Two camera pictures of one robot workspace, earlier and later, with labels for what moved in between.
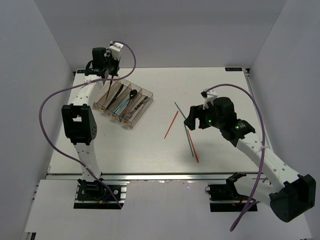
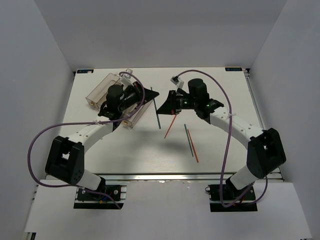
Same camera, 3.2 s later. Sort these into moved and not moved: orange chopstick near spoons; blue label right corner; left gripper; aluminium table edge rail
Moved: left gripper
Not moved: blue label right corner; orange chopstick near spoons; aluminium table edge rail
